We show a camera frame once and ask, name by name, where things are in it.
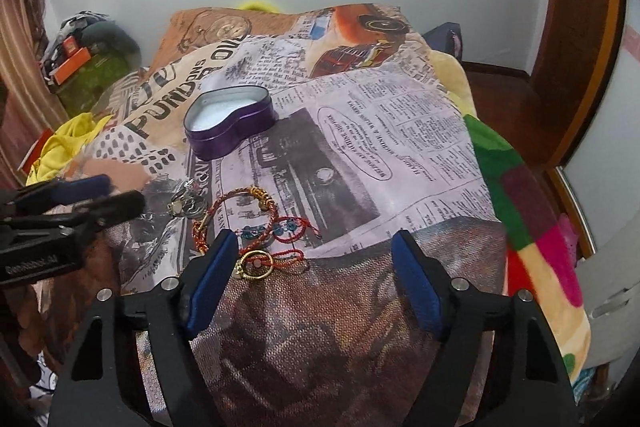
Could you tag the colourful fleece blanket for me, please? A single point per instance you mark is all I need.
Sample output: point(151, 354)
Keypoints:
point(537, 257)

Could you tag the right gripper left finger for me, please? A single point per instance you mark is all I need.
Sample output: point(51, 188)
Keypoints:
point(101, 382)

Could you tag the pile of bags and clothes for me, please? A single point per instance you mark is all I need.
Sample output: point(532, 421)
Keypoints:
point(89, 53)

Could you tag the newspaper print blanket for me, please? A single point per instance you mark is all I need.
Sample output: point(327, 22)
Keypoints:
point(330, 341)

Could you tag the white cabinet with heart stickers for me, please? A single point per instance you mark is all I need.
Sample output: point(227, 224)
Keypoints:
point(603, 172)

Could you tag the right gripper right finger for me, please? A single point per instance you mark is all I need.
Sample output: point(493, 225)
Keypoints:
point(527, 382)

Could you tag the silver earrings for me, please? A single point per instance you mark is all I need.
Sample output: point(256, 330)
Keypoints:
point(188, 201)

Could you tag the yellow cloth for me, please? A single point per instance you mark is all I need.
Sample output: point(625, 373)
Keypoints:
point(64, 145)

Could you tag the brown wooden door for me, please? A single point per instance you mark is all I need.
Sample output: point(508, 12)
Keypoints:
point(573, 67)

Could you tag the striped brown curtain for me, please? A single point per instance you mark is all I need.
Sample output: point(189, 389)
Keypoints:
point(27, 105)

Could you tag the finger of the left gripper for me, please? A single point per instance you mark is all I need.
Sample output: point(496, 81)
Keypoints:
point(57, 192)
point(106, 212)

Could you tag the purple heart-shaped tin box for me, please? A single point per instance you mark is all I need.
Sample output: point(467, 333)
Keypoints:
point(219, 120)

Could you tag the dark blue bag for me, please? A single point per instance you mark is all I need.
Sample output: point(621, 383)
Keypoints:
point(446, 38)

